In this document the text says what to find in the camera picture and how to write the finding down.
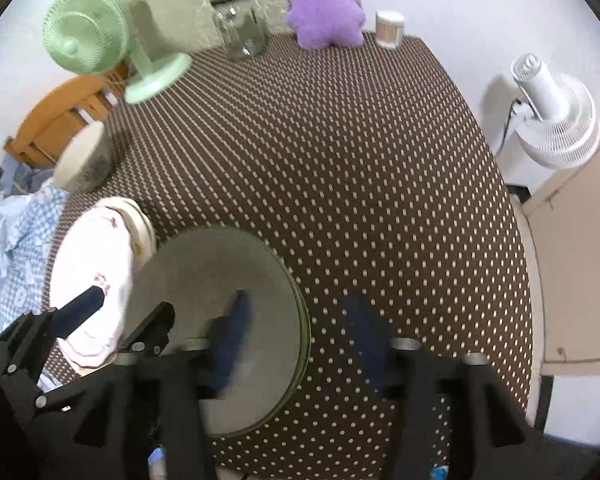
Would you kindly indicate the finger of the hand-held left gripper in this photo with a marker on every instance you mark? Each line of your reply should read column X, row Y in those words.
column 80, row 310
column 150, row 327

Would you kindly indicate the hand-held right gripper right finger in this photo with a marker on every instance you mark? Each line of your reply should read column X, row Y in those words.
column 365, row 340

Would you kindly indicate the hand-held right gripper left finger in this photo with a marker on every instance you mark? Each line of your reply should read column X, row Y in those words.
column 230, row 345

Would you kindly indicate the cream bowl with green pattern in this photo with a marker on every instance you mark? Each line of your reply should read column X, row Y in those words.
column 215, row 270
column 80, row 155
column 306, row 335

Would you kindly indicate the white plate with red pattern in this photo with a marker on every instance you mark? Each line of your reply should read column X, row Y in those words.
column 95, row 250

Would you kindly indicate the large yellow floral plate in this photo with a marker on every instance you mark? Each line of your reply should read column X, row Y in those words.
column 142, row 232

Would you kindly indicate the blue checkered cloth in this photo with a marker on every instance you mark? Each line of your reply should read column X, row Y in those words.
column 25, row 250

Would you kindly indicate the brown polka dot tablecloth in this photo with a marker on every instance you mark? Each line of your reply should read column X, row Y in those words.
column 355, row 160

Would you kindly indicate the wooden chair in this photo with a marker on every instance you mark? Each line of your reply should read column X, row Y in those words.
column 45, row 120

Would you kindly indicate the green desk fan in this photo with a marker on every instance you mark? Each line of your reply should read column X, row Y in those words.
column 80, row 30

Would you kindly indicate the white floor fan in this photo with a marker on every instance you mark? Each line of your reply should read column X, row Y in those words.
column 555, row 110

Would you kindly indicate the cotton swab container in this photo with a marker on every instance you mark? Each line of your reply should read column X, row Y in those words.
column 390, row 30

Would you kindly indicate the glass jar with dark lid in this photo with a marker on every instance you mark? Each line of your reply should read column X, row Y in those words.
column 240, row 25

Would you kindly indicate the purple plush toy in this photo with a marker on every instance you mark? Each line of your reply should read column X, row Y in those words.
column 325, row 5

